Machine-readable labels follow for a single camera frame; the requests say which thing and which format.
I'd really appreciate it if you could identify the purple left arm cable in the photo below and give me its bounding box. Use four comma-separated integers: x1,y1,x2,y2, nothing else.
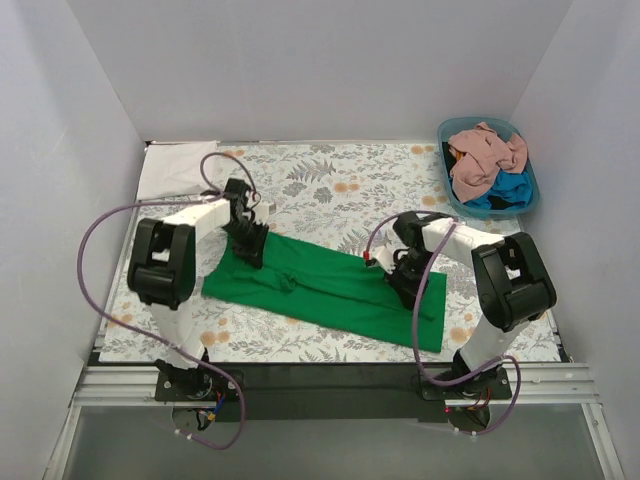
76,151,264,451

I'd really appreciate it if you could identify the folded white t shirt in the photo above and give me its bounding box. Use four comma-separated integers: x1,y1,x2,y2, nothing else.
136,141,218,201

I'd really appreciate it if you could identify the green t shirt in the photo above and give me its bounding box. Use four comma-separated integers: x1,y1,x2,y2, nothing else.
200,232,449,354

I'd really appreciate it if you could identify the blue crumpled t shirt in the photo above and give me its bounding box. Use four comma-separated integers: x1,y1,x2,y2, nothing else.
465,170,533,210

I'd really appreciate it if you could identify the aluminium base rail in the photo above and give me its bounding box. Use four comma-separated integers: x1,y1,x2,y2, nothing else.
73,362,600,406

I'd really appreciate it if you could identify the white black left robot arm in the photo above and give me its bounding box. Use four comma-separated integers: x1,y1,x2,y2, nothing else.
127,178,275,400

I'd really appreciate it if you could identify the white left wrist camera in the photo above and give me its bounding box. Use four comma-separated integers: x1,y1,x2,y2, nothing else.
250,199,277,224

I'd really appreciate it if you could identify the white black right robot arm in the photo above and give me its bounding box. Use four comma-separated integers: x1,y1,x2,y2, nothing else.
365,211,557,398

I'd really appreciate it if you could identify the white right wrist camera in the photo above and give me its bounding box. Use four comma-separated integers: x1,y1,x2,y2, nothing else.
363,246,395,274

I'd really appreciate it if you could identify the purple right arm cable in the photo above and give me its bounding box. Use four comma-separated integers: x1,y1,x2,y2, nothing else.
364,209,524,437

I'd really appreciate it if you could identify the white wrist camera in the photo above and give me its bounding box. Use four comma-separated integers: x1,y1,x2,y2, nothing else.
250,199,277,224
363,246,395,274

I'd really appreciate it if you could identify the pink crumpled t shirt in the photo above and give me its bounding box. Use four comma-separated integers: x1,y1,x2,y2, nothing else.
447,122,528,203

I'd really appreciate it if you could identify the floral patterned table cloth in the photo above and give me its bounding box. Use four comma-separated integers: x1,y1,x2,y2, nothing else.
98,143,563,365

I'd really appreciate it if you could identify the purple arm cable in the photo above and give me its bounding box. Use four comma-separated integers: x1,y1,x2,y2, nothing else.
76,151,264,451
364,209,524,437

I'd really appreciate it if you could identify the blue plastic basket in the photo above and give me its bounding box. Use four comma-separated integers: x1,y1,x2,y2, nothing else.
437,117,540,219

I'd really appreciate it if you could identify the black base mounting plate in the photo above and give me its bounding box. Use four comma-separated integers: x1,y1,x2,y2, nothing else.
154,360,515,425

